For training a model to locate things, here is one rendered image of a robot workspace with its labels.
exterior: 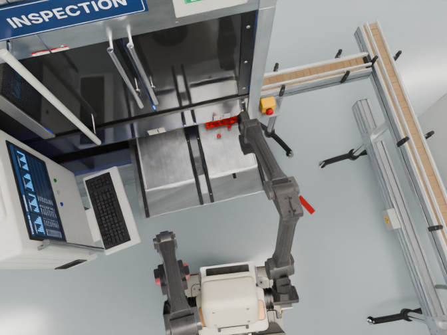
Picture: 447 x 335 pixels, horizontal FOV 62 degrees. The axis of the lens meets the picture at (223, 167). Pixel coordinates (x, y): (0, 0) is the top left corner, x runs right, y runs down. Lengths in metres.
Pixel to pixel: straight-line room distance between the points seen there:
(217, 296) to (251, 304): 0.13
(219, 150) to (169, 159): 0.27
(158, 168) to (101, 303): 1.28
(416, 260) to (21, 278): 2.65
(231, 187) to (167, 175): 0.35
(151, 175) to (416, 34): 2.62
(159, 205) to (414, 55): 2.53
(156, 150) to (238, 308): 1.00
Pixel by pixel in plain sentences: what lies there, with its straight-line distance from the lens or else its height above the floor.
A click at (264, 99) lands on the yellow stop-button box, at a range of 1.96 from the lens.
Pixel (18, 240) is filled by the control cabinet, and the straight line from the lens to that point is 1.44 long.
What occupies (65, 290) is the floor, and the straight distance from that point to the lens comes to 3.04.
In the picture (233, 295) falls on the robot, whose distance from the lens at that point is 1.42.
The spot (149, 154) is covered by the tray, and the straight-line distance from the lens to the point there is 2.04.
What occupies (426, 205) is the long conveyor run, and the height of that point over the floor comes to 0.93.
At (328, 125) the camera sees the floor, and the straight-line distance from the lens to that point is 3.10.
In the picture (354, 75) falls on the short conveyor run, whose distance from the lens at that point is 2.24.
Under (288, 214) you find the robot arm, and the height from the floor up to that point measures 1.57.
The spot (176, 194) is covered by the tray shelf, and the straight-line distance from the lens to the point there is 1.97.
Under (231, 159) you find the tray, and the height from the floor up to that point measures 0.88.
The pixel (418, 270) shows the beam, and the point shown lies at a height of 0.55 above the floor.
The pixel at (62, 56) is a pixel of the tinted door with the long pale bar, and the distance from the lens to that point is 1.32.
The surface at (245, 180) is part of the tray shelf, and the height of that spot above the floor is 0.88.
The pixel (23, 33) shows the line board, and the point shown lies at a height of 1.91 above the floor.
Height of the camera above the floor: 2.79
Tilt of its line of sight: 75 degrees down
